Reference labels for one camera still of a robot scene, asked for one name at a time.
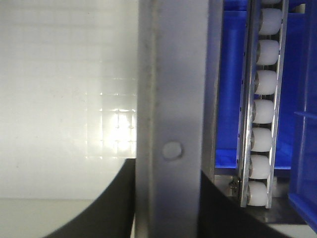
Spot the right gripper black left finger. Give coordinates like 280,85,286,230
46,159,136,238

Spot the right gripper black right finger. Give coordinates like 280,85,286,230
199,171,317,238

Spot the white plastic Totelife tote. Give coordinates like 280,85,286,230
0,0,221,238

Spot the blue bin upper right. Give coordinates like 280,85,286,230
215,0,317,230

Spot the right white roller track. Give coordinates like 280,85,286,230
236,0,289,208

